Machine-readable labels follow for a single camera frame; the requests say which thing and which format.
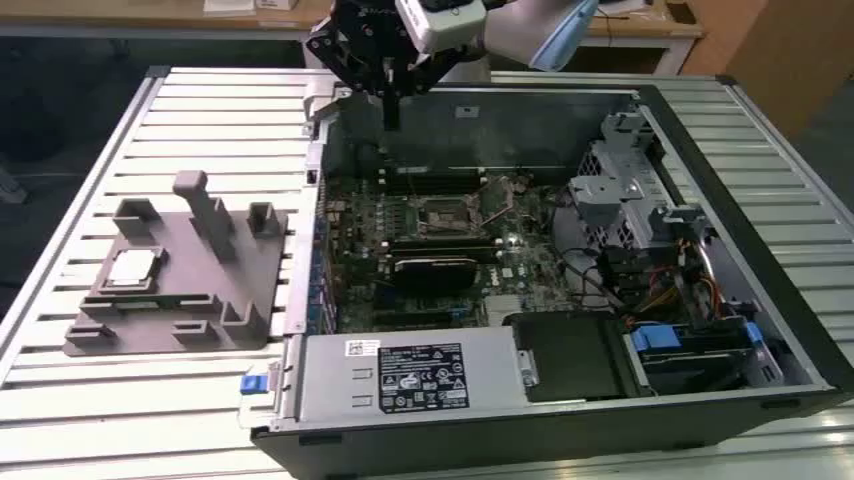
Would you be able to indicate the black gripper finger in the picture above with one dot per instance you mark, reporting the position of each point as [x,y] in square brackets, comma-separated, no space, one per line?
[327,50]
[400,110]

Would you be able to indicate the silver CPU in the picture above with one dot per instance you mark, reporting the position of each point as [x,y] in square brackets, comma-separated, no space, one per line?
[134,267]

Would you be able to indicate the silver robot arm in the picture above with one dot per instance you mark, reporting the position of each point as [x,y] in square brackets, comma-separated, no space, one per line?
[514,40]

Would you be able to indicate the CPU socket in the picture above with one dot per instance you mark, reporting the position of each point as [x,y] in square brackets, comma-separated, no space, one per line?
[444,217]

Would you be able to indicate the small white case sticker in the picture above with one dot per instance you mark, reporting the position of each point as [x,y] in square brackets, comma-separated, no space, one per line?
[468,111]

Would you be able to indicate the small white box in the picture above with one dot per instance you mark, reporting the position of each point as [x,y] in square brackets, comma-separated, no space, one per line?
[275,3]

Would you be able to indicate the wooden desk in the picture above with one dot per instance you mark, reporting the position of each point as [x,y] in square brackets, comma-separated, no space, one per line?
[234,21]

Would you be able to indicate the black RAM slots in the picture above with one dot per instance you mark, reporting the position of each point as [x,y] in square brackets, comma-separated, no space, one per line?
[428,185]
[441,248]

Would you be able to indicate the white paper sheet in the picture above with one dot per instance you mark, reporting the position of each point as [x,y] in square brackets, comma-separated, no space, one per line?
[229,5]

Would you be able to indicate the green motherboard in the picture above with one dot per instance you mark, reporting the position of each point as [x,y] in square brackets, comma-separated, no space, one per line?
[361,235]

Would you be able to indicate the black graphics card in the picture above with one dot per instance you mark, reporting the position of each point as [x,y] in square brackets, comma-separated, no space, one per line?
[434,277]

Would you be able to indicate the silver drive cage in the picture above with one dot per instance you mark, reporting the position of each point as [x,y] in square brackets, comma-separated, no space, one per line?
[597,197]

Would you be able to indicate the grey parts rack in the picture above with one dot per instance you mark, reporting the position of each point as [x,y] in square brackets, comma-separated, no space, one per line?
[257,280]

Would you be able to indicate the small silver heatsink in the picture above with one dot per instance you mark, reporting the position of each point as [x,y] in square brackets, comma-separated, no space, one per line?
[505,306]

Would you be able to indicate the grey plastic latch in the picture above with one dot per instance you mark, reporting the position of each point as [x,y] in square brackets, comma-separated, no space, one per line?
[674,215]

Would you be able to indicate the white barcode sticker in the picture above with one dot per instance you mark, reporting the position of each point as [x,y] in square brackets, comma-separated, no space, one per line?
[362,348]

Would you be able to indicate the black power supply label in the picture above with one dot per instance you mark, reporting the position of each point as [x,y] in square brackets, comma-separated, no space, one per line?
[424,377]

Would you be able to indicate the grey chair leg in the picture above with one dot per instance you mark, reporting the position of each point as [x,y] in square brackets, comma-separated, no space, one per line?
[10,187]

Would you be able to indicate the silver power supply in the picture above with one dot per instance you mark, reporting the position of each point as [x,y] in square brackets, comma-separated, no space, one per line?
[334,390]

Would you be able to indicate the blue case latch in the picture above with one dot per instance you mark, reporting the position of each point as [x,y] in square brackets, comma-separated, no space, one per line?
[253,384]

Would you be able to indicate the brown wooden cabinet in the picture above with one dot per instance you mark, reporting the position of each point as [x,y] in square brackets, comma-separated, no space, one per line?
[788,50]

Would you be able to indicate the blue disk carrier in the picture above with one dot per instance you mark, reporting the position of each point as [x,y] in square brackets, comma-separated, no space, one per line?
[654,340]

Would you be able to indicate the black hard disk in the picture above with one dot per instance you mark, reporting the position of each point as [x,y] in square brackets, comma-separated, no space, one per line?
[694,372]

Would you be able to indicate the black PC case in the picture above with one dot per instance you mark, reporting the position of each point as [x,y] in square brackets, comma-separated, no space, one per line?
[534,445]

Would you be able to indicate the silver disk bay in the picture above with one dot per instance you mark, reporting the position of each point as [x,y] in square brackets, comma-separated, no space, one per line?
[771,367]

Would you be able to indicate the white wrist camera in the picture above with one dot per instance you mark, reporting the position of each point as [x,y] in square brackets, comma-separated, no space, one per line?
[441,22]

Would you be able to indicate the small silver bracket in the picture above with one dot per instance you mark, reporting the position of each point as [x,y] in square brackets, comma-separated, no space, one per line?
[528,369]

